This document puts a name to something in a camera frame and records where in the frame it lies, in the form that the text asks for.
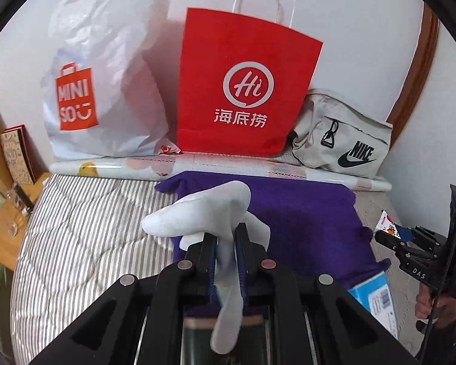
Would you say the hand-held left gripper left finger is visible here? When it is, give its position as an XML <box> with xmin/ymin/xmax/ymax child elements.
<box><xmin>28</xmin><ymin>233</ymin><xmax>217</xmax><ymax>365</ymax></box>

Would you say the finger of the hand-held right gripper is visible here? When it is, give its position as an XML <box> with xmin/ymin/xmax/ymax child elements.
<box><xmin>398</xmin><ymin>226</ymin><xmax>441</xmax><ymax>248</ymax></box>
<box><xmin>374</xmin><ymin>230</ymin><xmax>413</xmax><ymax>253</ymax></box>

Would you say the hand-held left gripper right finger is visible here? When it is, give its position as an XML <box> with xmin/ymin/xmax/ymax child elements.
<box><xmin>233</xmin><ymin>222</ymin><xmax>419</xmax><ymax>365</ymax></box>

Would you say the white snack packet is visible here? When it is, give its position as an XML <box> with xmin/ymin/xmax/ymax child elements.
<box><xmin>375</xmin><ymin>210</ymin><xmax>401</xmax><ymax>238</ymax></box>

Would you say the white sock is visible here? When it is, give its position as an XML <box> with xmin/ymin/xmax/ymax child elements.
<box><xmin>142</xmin><ymin>180</ymin><xmax>271</xmax><ymax>354</ymax></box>

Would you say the person's right hand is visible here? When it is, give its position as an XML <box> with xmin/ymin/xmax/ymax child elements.
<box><xmin>415</xmin><ymin>284</ymin><xmax>456</xmax><ymax>325</ymax></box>

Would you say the blue cardboard box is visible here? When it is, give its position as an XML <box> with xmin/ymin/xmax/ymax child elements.
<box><xmin>346</xmin><ymin>272</ymin><xmax>399</xmax><ymax>341</ymax></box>

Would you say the purple knitted cloth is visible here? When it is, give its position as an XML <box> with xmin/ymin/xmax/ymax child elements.
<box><xmin>154</xmin><ymin>171</ymin><xmax>391</xmax><ymax>314</ymax></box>

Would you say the grey waist bag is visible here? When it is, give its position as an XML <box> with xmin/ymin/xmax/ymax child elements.
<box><xmin>292</xmin><ymin>88</ymin><xmax>394</xmax><ymax>179</ymax></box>

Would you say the white printed rolled sheet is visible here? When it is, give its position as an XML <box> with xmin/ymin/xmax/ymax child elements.
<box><xmin>49</xmin><ymin>151</ymin><xmax>393</xmax><ymax>191</ymax></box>

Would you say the wooden nightstand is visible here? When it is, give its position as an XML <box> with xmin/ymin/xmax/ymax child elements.
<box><xmin>0</xmin><ymin>173</ymin><xmax>52</xmax><ymax>270</ymax></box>

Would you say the red paper bag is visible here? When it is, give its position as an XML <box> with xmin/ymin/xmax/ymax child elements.
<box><xmin>176</xmin><ymin>0</ymin><xmax>323</xmax><ymax>157</ymax></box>

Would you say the patterned brown box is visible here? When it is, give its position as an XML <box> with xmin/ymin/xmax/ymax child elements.
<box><xmin>0</xmin><ymin>125</ymin><xmax>36</xmax><ymax>185</ymax></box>

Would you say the white plastic shopping bag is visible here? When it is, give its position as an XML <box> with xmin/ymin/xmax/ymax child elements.
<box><xmin>42</xmin><ymin>0</ymin><xmax>175</xmax><ymax>160</ymax></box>

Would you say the black cable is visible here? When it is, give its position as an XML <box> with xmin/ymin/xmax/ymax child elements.
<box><xmin>420</xmin><ymin>300</ymin><xmax>439</xmax><ymax>365</ymax></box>

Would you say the brown wooden door frame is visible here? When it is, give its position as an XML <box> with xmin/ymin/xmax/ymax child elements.
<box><xmin>380</xmin><ymin>2</ymin><xmax>440</xmax><ymax>149</ymax></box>

